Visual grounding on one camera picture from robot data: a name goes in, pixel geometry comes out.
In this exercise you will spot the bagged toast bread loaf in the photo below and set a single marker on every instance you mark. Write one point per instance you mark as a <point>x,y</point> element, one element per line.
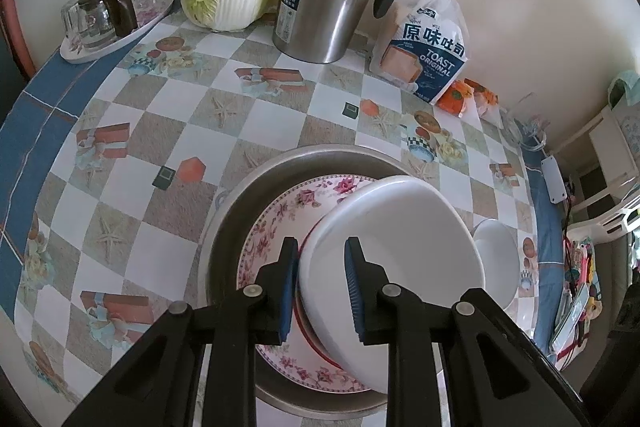
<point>425,52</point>

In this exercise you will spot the checkered printed tablecloth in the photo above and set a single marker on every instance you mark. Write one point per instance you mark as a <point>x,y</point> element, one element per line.
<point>150,157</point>

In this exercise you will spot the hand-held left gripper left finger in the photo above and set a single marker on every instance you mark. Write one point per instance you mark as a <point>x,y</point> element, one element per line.
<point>286,287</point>

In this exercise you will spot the white power strip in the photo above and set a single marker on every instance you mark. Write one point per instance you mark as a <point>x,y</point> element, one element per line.
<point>552,179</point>

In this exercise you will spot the metal basin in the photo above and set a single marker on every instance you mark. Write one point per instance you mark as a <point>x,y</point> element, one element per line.
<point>230,227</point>

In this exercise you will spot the teal cloth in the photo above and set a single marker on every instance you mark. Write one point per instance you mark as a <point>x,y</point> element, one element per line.
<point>625,87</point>

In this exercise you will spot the floral oval serving tray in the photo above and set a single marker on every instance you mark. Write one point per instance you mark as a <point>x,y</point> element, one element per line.
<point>150,21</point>

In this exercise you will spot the reddish wooden frame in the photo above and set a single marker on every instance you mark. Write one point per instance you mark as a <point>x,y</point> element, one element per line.
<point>15,37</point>

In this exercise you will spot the small plain white bowl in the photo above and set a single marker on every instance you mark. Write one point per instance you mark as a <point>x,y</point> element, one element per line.
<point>497,257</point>

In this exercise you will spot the colourful clutter pile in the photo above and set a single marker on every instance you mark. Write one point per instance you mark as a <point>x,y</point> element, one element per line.
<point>580,297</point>

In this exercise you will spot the floral rimmed white plate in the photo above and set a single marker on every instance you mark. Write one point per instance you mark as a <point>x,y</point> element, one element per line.
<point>280,217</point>

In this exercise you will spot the clear glass mug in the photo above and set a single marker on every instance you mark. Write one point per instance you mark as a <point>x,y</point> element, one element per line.
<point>525,127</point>

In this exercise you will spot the large white bowl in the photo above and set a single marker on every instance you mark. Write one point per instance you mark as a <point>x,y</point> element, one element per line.
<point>400,232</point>

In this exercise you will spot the white plastic chair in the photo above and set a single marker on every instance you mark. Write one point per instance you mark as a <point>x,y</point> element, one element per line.
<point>610,167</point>

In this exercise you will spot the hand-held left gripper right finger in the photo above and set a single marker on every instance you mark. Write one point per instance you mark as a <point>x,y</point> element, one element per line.
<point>353,292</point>

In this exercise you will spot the orange snack packet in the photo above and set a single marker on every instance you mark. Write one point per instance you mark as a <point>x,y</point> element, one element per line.
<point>452,99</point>
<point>485,99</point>

